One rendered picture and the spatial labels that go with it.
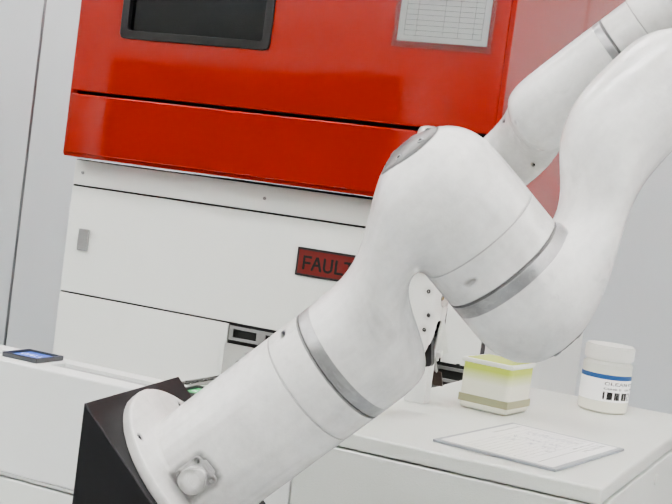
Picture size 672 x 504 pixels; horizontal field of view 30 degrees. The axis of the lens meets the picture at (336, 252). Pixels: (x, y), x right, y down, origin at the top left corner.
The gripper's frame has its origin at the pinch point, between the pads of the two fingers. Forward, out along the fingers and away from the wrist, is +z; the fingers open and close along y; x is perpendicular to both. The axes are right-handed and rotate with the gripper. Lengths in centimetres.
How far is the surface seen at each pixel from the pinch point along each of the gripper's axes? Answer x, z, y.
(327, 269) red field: -48, -4, 32
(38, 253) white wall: -197, 45, 201
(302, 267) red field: -48, -3, 37
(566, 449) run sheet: -1.5, -0.4, -23.6
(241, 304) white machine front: -49, 7, 46
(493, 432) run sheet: -2.5, 1.1, -14.6
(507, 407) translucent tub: -16.8, 0.6, -11.7
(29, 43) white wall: -197, -20, 226
